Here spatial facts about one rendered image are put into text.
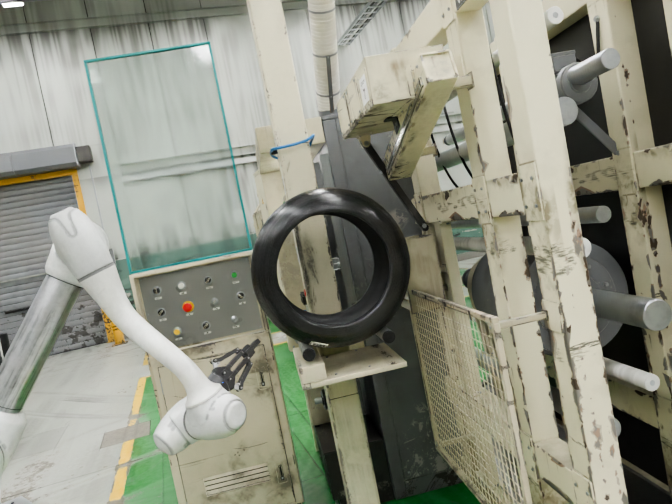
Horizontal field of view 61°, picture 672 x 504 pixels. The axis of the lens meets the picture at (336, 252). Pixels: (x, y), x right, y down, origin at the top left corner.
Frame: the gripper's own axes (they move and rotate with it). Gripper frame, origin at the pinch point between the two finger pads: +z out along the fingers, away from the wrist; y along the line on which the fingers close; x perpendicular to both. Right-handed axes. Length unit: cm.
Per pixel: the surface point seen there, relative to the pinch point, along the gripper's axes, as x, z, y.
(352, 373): 5.1, 19.9, 31.1
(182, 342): -83, 32, -11
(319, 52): 7, 132, -70
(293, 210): 20.0, 35.4, -23.8
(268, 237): 11.4, 26.7, -22.5
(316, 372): -0.4, 13.0, 22.3
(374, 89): 65, 48, -35
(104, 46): -630, 636, -457
